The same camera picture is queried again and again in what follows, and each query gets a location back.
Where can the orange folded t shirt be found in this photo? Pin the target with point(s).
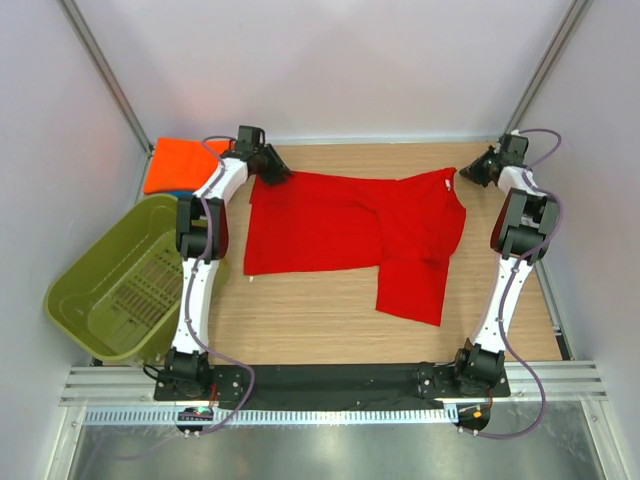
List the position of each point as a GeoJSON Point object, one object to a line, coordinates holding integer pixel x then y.
{"type": "Point", "coordinates": [179, 165]}

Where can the slotted cable duct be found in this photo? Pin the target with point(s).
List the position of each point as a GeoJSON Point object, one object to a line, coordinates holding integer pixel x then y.
{"type": "Point", "coordinates": [191, 416]}

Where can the aluminium frame rail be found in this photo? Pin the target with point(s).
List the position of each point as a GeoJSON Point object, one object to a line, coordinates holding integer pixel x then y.
{"type": "Point", "coordinates": [562, 381]}

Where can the red t shirt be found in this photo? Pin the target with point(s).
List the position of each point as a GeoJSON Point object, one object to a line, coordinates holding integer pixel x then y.
{"type": "Point", "coordinates": [408, 229]}

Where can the blue folded t shirt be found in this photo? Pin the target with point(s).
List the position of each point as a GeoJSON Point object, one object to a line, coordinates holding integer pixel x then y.
{"type": "Point", "coordinates": [180, 193]}

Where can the olive green plastic basket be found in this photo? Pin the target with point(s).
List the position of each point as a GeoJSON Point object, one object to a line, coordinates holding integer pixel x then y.
{"type": "Point", "coordinates": [121, 300]}

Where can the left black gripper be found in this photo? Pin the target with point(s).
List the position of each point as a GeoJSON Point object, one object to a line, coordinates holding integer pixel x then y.
{"type": "Point", "coordinates": [278, 172]}

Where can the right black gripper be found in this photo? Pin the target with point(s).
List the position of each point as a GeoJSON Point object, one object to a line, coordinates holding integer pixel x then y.
{"type": "Point", "coordinates": [473, 173]}

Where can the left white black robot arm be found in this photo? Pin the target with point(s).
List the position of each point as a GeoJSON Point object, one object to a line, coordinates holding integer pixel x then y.
{"type": "Point", "coordinates": [205, 260]}

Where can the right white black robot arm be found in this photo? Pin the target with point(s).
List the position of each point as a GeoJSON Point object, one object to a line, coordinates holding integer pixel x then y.
{"type": "Point", "coordinates": [528, 220]}

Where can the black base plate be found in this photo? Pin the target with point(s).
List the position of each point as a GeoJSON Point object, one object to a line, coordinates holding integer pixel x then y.
{"type": "Point", "coordinates": [347, 387]}

